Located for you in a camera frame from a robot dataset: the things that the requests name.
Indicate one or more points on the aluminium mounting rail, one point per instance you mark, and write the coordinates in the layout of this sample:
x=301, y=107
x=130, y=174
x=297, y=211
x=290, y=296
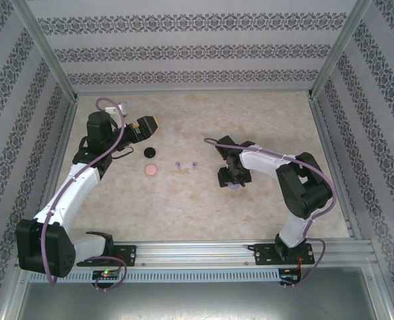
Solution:
x=196, y=253

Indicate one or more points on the aluminium side rail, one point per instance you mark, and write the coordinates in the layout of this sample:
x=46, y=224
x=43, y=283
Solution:
x=330, y=150
x=57, y=166

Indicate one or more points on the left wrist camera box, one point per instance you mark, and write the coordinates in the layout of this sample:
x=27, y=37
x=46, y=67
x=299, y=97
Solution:
x=125, y=108

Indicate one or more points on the pink charging case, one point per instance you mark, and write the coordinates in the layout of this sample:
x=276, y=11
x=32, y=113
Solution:
x=150, y=170

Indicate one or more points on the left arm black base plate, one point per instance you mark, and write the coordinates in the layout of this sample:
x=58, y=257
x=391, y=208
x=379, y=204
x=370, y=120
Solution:
x=130, y=255

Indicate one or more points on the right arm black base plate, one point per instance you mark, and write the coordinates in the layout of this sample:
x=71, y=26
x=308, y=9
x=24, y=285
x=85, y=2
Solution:
x=263, y=255

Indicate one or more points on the grey metal sheet panel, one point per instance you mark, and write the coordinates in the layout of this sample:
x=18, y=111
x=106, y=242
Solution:
x=196, y=303

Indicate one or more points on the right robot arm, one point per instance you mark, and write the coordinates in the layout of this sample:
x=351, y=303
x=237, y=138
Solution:
x=263, y=163

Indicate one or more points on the black charging case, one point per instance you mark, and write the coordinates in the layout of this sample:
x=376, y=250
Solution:
x=150, y=152

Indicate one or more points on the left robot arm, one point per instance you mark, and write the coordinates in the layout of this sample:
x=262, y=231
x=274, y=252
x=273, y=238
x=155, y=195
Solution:
x=70, y=193

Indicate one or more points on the aluminium frame post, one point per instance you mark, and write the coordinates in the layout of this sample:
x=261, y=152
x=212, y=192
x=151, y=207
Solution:
x=46, y=50
x=337, y=50

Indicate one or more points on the purple charging case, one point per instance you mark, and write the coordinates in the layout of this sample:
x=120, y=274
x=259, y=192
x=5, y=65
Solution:
x=234, y=186

